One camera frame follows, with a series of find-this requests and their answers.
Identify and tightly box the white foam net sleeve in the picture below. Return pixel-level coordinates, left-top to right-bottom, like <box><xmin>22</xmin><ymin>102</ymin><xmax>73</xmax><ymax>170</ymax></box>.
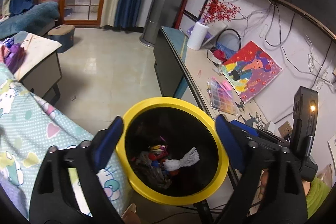
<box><xmin>163</xmin><ymin>147</ymin><xmax>200</xmax><ymax>172</ymax></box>

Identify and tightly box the black tracking camera module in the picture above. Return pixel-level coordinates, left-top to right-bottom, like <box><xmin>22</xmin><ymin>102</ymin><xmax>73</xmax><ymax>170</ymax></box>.
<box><xmin>290</xmin><ymin>86</ymin><xmax>318</xmax><ymax>161</ymax></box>

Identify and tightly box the yellow rimmed black trash bin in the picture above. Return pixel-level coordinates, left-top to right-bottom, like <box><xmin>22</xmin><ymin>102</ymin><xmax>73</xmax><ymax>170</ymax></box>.
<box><xmin>116</xmin><ymin>97</ymin><xmax>229</xmax><ymax>205</ymax></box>

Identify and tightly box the Hello Kitty blanket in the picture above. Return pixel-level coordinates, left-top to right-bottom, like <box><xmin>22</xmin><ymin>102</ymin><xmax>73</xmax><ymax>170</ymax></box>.
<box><xmin>1</xmin><ymin>64</ymin><xmax>137</xmax><ymax>223</ymax></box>

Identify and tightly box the green sleeve right forearm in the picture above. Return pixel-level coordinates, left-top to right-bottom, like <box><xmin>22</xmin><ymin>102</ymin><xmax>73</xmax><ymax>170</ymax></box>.
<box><xmin>302</xmin><ymin>177</ymin><xmax>331</xmax><ymax>218</ymax></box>

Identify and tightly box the red candy tube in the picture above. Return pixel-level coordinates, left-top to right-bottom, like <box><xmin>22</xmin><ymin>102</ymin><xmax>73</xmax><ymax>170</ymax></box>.
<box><xmin>148</xmin><ymin>145</ymin><xmax>168</xmax><ymax>161</ymax></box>

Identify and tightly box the red berry branch decoration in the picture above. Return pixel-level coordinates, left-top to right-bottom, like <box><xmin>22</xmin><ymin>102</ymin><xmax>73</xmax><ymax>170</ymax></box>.
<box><xmin>199</xmin><ymin>0</ymin><xmax>241</xmax><ymax>25</ymax></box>

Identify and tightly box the white marble coffee table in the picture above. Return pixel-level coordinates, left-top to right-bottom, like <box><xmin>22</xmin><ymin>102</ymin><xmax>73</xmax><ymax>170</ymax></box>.
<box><xmin>13</xmin><ymin>31</ymin><xmax>63</xmax><ymax>105</ymax></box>

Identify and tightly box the white paper towel roll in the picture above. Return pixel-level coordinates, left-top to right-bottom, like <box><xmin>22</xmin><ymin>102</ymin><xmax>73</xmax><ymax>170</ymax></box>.
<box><xmin>187</xmin><ymin>22</ymin><xmax>209</xmax><ymax>51</ymax></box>

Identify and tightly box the round blue stool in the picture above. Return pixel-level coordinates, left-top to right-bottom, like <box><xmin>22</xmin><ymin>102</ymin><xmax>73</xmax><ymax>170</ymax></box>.
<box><xmin>47</xmin><ymin>24</ymin><xmax>75</xmax><ymax>53</ymax></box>

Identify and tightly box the paint colour palette box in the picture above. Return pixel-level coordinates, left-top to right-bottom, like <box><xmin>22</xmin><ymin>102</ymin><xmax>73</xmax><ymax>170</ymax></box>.
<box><xmin>207</xmin><ymin>77</ymin><xmax>238</xmax><ymax>116</ymax></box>

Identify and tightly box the colourful portrait painting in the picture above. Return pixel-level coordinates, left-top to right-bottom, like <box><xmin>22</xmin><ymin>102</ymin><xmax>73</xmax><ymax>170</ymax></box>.
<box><xmin>221</xmin><ymin>41</ymin><xmax>282</xmax><ymax>103</ymax></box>

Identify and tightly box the purple pink clothes pile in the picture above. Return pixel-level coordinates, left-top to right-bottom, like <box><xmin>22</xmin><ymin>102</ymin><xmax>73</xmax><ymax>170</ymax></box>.
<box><xmin>1</xmin><ymin>38</ymin><xmax>25</xmax><ymax>74</ymax></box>

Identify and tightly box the person's right hand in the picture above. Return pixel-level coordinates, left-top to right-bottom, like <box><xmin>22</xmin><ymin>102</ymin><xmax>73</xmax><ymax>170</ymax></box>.
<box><xmin>258</xmin><ymin>169</ymin><xmax>308</xmax><ymax>201</ymax></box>

